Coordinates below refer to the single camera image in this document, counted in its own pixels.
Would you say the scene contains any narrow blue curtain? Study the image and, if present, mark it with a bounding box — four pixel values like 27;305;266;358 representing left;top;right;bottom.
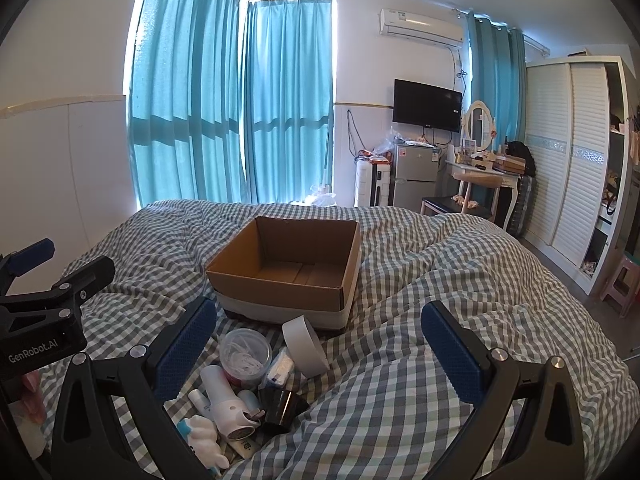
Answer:
242;0;335;206

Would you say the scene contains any black cup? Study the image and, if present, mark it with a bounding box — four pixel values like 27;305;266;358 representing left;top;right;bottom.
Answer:
257;387;306;436

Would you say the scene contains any person's left hand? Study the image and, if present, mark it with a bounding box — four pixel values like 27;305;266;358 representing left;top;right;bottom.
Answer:
19;370;48;422

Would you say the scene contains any black bag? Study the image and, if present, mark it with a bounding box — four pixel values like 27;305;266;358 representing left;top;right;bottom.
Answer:
505;141;536;177

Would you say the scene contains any wooden box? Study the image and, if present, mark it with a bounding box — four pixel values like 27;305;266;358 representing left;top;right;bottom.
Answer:
492;155;527;174

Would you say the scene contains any hanging wall cable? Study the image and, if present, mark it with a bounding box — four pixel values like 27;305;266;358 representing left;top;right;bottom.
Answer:
346;107;362;159

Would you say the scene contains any white air conditioner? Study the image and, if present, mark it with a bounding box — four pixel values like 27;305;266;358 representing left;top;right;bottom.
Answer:
378;7;465;47

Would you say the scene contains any blue curtain beside wardrobe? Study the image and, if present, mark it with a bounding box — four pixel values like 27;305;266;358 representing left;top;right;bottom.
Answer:
462;10;528;147

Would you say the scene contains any dark suitcase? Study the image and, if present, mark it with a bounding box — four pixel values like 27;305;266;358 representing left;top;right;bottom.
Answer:
512;175;534;237

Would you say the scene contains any white plastic bag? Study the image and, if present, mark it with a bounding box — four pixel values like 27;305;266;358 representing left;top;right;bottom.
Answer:
307;182;341;207

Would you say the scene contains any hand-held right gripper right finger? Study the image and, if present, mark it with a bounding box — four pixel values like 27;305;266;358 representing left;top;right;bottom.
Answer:
420;301;588;480

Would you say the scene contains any white oval vanity mirror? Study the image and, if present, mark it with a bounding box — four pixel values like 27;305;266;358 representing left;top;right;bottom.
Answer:
461;100;496;154

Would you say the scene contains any silver mini fridge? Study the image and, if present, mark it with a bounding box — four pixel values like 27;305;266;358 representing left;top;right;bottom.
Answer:
391;141;442;208

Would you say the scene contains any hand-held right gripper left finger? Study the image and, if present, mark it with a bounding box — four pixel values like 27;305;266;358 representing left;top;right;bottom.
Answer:
50;296;218;480

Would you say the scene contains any black wall television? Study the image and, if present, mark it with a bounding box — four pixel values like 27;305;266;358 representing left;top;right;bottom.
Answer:
392;78;463;133

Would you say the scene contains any wide blue curtain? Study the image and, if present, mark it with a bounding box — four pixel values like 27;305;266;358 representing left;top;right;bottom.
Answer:
127;0;247;209

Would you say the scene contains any pink plastic stool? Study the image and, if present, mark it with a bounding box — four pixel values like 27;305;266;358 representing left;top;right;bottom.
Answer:
600;252;640;317

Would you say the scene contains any clear round cotton swab container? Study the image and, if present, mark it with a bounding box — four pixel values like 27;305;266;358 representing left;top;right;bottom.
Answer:
219;329;273;387

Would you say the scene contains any white dressing table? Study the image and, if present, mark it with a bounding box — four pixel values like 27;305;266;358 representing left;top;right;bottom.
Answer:
449;156;524;234

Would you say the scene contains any clear plastic bag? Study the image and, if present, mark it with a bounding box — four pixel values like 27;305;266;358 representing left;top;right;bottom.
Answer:
372;127;412;157

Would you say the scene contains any cardboard box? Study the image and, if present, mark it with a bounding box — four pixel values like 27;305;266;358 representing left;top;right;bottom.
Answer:
205;216;362;332

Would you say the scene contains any grey checked blanket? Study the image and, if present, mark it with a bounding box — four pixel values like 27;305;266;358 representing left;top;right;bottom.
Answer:
37;199;640;480

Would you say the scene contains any white slatted wardrobe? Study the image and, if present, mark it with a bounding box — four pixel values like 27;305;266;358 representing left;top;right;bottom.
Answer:
522;55;640;297

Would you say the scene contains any white suitcase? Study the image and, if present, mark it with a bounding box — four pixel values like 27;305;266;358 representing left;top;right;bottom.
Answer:
354;157;394;208

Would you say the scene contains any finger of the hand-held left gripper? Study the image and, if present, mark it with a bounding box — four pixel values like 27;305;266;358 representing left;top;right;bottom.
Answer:
0;238;56;297
0;255;117;334

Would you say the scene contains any white tape roll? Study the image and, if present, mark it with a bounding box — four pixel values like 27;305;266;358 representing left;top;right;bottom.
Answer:
281;315;331;378

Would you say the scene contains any light blue tissue packet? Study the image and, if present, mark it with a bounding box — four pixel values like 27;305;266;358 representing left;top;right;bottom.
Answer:
258;347;296;390

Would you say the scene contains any wooden chair with dark seat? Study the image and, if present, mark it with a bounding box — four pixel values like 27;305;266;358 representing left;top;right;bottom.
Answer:
420;175;502;224

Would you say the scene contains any white plush toy figure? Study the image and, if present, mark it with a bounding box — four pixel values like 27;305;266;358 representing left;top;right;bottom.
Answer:
176;414;232;476

